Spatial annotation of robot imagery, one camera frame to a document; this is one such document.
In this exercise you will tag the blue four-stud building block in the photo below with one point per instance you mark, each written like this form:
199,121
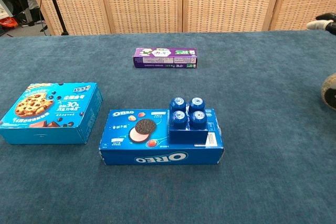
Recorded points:
187,134

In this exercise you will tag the light blue chocolate cookie box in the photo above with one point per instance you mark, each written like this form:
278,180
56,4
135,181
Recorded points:
47,108

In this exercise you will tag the blue Oreo cookie box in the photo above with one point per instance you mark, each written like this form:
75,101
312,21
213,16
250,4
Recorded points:
131,155

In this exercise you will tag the orange plastic bag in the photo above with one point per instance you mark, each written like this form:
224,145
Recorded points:
9,22

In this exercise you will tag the purple toothpaste box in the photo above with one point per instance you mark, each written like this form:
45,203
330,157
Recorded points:
165,58

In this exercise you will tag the black tripod stand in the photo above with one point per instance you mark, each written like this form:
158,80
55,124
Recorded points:
53,1

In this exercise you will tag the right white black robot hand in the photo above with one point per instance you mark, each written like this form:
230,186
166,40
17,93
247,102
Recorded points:
317,25

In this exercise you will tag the blue carpet table cover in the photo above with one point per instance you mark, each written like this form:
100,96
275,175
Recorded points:
168,190

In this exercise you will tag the wicker folding screen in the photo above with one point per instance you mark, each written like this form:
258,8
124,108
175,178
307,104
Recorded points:
141,1

